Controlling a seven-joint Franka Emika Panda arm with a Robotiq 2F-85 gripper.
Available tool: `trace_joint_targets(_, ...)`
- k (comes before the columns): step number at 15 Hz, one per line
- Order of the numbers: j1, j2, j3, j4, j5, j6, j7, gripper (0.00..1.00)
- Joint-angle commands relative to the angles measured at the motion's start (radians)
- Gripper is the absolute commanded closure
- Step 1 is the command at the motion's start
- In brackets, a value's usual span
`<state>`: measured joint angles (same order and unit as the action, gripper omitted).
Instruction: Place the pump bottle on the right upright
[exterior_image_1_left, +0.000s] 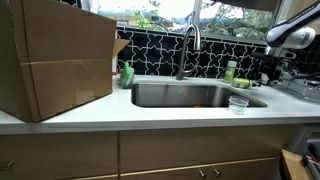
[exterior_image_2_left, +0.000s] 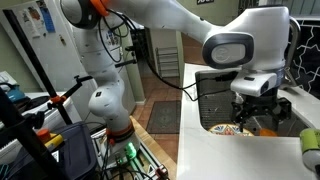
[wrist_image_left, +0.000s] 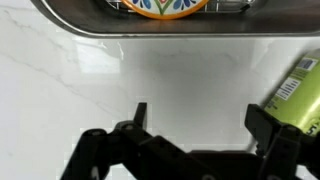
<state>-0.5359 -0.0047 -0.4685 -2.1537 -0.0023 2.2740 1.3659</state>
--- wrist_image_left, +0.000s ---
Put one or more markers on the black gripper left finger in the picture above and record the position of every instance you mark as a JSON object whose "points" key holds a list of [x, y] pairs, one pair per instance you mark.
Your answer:
{"points": [[110, 150]]}

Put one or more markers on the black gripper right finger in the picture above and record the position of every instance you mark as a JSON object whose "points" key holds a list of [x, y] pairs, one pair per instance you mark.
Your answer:
{"points": [[283, 150]]}

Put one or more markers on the green white pump bottle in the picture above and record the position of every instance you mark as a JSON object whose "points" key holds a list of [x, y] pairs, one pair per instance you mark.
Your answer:
{"points": [[300, 96]]}

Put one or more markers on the colourful patterned plate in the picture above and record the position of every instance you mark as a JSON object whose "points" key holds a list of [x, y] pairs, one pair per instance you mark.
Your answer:
{"points": [[165, 8]]}

